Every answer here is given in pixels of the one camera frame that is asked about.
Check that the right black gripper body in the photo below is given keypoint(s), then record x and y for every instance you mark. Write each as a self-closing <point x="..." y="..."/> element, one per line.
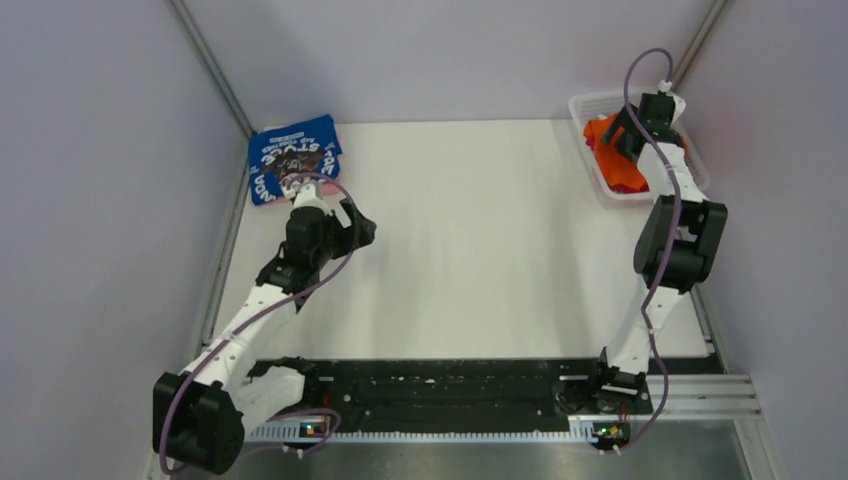
<point x="630" y="123"/>

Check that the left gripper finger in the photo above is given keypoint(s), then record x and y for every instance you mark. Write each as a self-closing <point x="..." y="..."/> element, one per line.
<point x="357" y="238"/>
<point x="358" y="221"/>

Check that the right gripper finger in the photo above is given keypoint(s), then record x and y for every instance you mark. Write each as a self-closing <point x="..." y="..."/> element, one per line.
<point x="616" y="132"/>
<point x="626" y="144"/>

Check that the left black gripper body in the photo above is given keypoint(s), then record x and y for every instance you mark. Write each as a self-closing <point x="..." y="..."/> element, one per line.
<point x="337" y="237"/>

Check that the orange t shirt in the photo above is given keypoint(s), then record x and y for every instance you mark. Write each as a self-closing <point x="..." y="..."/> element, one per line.
<point x="615" y="168"/>

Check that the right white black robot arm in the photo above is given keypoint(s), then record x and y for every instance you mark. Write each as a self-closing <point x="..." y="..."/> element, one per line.
<point x="674" y="252"/>

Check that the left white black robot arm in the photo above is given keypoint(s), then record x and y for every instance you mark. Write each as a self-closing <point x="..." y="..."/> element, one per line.
<point x="203" y="414"/>

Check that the white plastic basket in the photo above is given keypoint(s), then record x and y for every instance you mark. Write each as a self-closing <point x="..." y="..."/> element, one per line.
<point x="592" y="106"/>

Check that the magenta t shirt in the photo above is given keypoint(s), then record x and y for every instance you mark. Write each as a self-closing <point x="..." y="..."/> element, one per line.
<point x="626" y="189"/>

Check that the folded blue printed t shirt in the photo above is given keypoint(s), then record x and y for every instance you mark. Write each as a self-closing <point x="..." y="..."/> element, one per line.
<point x="276" y="156"/>

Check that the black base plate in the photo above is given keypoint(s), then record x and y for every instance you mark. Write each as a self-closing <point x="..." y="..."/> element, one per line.
<point x="490" y="396"/>

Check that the aluminium rail frame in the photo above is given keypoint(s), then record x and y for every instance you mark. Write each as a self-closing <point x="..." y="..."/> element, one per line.
<point x="688" y="399"/>

